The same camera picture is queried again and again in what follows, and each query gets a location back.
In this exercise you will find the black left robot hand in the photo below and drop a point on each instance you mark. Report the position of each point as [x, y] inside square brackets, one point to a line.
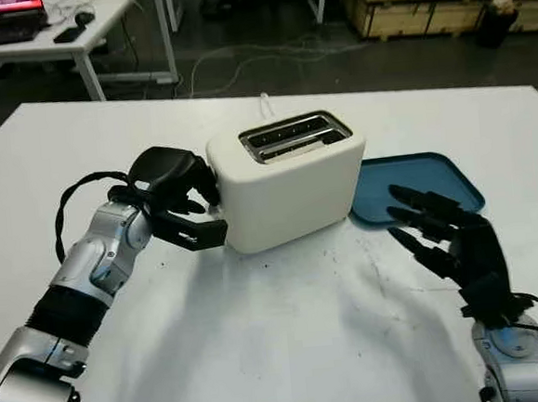
[168, 169]

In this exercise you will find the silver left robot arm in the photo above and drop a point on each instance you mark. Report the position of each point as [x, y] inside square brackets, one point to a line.
[83, 267]

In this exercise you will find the white office desk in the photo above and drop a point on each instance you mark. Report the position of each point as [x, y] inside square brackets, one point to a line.
[105, 18]

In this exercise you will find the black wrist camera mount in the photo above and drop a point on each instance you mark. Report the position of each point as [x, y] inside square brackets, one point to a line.
[491, 302]
[192, 232]

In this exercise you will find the blue plastic tray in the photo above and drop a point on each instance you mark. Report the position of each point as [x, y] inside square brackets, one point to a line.
[416, 171]

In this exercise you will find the black waste bin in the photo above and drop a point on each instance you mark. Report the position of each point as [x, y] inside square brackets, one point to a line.
[496, 25]

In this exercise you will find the cream two-slot toaster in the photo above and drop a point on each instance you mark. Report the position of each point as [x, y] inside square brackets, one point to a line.
[287, 199]

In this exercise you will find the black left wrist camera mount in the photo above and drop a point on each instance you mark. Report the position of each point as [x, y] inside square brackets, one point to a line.
[192, 232]

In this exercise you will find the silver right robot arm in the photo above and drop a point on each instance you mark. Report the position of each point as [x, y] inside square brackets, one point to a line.
[515, 368]

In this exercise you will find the black computer mouse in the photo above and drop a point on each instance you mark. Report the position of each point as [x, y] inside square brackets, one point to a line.
[84, 18]

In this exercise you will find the black smartphone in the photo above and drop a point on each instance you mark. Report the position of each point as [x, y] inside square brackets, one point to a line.
[68, 34]

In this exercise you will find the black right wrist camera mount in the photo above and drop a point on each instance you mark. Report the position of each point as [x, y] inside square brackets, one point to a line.
[491, 302]

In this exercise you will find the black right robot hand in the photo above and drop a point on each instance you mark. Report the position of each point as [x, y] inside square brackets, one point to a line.
[473, 250]

